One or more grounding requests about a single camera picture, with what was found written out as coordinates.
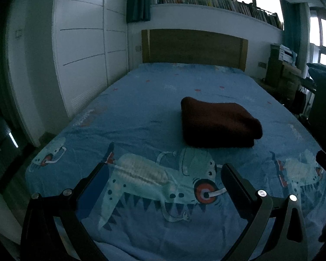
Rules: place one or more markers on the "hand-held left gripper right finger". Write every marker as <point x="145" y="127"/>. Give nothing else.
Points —
<point x="237" y="193"/>

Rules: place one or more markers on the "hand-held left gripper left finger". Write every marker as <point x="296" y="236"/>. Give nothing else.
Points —
<point x="89" y="195"/>

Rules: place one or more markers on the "dark red knitted garment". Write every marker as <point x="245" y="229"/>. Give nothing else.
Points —
<point x="220" y="122"/>

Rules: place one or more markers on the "dark chair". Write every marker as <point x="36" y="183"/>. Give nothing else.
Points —
<point x="324" y="108"/>

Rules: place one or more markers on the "black bag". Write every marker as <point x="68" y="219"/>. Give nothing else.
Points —
<point x="300" y="99"/>

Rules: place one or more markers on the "blue printed bed sheet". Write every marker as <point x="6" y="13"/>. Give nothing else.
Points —
<point x="141" y="114"/>

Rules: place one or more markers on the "wooden shelf unit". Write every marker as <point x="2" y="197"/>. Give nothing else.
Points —
<point x="277" y="76"/>

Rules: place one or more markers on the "white box stack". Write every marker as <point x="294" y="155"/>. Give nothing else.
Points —
<point x="288" y="54"/>

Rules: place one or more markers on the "teal curtain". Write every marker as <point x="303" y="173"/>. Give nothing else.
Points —
<point x="137" y="0"/>
<point x="290" y="24"/>

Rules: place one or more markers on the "white wardrobe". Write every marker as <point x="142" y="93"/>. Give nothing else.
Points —
<point x="81" y="46"/>

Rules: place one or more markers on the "wooden headboard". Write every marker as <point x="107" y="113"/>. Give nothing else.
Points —
<point x="193" y="46"/>

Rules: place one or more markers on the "row of books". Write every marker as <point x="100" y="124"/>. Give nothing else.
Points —
<point x="220" y="2"/>

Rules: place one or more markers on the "wall switch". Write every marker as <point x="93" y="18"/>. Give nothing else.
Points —
<point x="18" y="33"/>

